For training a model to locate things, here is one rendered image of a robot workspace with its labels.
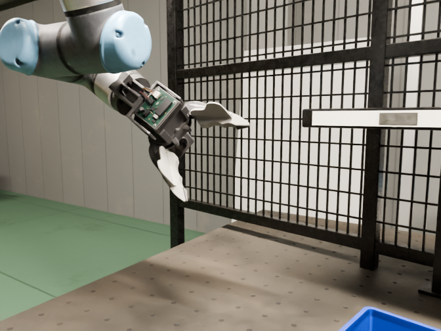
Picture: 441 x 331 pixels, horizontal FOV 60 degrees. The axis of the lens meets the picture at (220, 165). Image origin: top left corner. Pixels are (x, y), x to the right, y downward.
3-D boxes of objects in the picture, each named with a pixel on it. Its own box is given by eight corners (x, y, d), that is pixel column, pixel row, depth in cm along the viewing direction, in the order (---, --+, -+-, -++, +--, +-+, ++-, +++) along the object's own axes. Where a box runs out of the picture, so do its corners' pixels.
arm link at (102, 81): (108, 107, 68) (138, 73, 69) (125, 120, 66) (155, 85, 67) (85, 86, 61) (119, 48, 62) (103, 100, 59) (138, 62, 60)
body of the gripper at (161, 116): (150, 138, 54) (98, 96, 58) (171, 158, 62) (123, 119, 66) (185, 98, 55) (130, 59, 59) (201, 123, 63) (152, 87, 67)
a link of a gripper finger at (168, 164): (155, 199, 53) (146, 140, 56) (170, 208, 58) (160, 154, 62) (176, 193, 52) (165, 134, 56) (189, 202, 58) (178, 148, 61)
